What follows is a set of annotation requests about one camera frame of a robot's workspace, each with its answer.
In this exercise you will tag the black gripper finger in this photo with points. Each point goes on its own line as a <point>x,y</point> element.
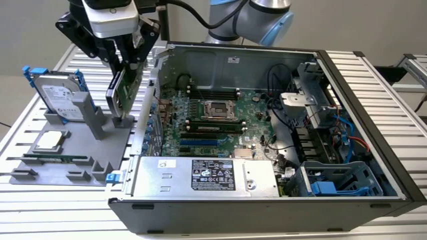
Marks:
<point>77,40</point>
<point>148,37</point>

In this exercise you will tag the green graphics card black cooler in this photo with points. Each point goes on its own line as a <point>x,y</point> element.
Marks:
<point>124,90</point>

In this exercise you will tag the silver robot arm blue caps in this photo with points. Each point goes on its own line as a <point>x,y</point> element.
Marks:
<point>233,25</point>

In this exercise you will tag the black stand pole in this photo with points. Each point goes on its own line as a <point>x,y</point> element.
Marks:
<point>164,27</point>

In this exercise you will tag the hard disk in blue carrier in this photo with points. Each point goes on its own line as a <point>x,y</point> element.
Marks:
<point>53,95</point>

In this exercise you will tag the metal CPU socket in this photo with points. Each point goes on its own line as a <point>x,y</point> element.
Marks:
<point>216,110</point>

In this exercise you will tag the round coin cell battery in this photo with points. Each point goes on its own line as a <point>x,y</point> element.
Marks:
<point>255,98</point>

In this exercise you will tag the RAM stick with white label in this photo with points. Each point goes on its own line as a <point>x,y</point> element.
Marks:
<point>208,128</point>

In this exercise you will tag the silver CPU chip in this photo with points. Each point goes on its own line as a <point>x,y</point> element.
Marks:
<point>48,141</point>

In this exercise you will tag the black expansion slot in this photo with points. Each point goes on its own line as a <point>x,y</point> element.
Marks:
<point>200,135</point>

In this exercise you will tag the grey plastic parts rack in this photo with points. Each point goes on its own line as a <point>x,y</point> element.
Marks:
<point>76,150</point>

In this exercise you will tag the green motherboard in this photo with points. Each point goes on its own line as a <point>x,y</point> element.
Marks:
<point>253,117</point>

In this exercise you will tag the blue expansion slot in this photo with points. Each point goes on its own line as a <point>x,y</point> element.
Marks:
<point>200,143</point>

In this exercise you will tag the green RAM stick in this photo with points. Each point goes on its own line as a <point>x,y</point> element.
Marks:
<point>53,158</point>

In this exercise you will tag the grey metal drive cage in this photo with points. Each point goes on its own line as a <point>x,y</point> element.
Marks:
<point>300,100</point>

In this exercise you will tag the small silver heatsink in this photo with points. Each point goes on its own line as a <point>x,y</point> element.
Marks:
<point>243,153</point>

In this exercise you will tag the blue case latch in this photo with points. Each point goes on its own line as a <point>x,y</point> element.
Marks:
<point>111,178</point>

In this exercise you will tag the silver power supply unit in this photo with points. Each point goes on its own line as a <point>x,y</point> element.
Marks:
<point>167,180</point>

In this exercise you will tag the open black PC case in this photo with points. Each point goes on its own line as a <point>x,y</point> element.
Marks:
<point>233,215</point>

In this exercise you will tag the grey plastic disk bay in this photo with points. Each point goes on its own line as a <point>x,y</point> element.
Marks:
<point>333,166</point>

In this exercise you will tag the blue plastic bay latch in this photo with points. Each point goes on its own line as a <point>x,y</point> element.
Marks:
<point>323,187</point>

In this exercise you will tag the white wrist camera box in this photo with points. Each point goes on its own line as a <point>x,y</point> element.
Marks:
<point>109,22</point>

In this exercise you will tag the aluminium frame side table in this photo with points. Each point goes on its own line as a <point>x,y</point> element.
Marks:
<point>413,62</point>

